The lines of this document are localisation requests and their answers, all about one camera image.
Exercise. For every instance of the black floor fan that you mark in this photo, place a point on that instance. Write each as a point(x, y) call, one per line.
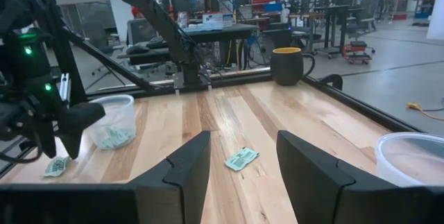
point(262, 49)

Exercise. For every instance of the black table clamp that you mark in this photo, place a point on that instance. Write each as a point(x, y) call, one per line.
point(334, 80)

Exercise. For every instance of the black standing desk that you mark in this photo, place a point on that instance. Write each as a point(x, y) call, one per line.
point(333, 7)

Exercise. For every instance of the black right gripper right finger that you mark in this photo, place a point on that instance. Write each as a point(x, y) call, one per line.
point(305, 175)

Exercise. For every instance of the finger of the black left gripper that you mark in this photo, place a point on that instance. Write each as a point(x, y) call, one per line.
point(79, 120)
point(48, 140)

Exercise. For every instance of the black mug yellow inside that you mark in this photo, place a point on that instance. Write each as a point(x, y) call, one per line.
point(286, 68)

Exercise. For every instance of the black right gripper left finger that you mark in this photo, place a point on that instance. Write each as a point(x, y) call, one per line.
point(187, 172)

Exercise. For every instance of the translucent plastic bin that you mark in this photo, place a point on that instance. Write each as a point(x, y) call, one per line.
point(409, 161)
point(118, 113)

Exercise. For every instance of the green stevia packet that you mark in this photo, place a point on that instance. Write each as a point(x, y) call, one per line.
point(122, 135)
point(241, 159)
point(55, 168)
point(109, 142)

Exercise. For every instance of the white blue wipes box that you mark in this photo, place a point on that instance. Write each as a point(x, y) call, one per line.
point(212, 19)

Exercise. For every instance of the black work table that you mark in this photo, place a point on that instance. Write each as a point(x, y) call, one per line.
point(222, 31)

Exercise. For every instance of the grey office chair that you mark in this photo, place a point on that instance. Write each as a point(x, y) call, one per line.
point(140, 31)
point(364, 9)

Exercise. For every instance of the blue storage bin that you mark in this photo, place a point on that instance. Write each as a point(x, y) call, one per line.
point(273, 7)

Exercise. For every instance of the silver aluminium extrusion post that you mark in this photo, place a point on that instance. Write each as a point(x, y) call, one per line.
point(64, 87)

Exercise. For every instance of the red rolling creeper seat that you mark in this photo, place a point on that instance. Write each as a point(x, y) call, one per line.
point(357, 49)

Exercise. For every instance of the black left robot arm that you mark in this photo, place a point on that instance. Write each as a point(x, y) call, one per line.
point(156, 19)

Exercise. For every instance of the black diagonal frame strut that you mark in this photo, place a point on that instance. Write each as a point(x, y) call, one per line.
point(111, 61)

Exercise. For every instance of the white wipes canister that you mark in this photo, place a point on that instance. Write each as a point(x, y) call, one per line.
point(227, 5)

